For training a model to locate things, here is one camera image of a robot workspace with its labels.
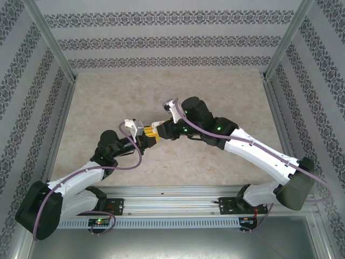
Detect grey sheet metal panel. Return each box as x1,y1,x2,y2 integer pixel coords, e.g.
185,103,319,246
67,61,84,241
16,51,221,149
13,215,333,259

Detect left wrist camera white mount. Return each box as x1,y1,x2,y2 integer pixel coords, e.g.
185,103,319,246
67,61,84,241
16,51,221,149
123,118,147,138

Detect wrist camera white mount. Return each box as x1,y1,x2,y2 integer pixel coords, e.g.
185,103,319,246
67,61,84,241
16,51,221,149
163,98,184,125
123,118,147,138

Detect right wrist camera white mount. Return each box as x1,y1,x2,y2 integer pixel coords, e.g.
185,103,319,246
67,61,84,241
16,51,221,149
163,98,184,125

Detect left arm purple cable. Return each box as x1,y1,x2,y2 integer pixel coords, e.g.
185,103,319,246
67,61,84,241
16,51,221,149
32,121,144,241

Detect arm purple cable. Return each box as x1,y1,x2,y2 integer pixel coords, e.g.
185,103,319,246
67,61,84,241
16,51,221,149
174,98,334,233
32,121,144,241

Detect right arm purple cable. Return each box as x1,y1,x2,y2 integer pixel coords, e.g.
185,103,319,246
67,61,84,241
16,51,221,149
174,98,334,233

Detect aluminium side rail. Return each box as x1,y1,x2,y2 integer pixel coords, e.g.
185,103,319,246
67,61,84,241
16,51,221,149
37,79,78,197
263,78,307,194

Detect aluminium mounting rail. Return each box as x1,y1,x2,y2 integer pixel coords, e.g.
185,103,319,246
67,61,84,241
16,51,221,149
25,185,320,216

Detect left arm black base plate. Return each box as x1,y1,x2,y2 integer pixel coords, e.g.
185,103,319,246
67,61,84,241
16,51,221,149
78,198,125,216

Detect slotted grey cable duct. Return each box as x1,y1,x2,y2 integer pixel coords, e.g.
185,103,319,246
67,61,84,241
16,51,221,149
58,217,241,229

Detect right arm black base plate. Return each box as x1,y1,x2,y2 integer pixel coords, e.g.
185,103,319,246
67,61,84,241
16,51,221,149
218,196,269,216

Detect aluminium frame post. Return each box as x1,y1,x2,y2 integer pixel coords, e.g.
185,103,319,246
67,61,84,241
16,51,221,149
23,0,78,82
262,0,316,81

